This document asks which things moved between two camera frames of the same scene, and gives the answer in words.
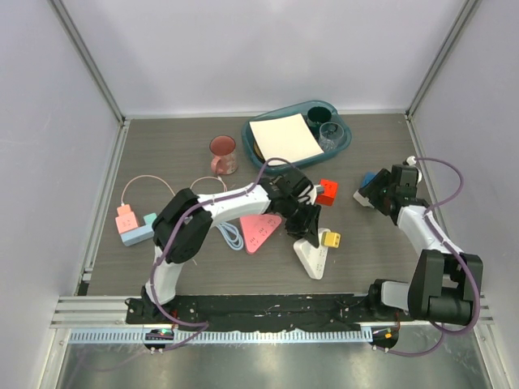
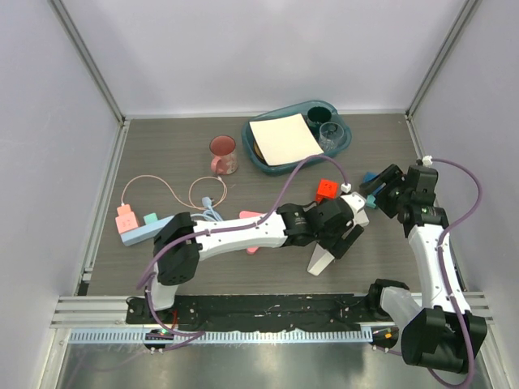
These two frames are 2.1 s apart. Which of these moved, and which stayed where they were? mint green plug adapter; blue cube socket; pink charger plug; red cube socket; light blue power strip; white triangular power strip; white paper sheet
Moved: white triangular power strip
Stayed: pink charger plug; red cube socket; light blue power strip; mint green plug adapter; white paper sheet; blue cube socket
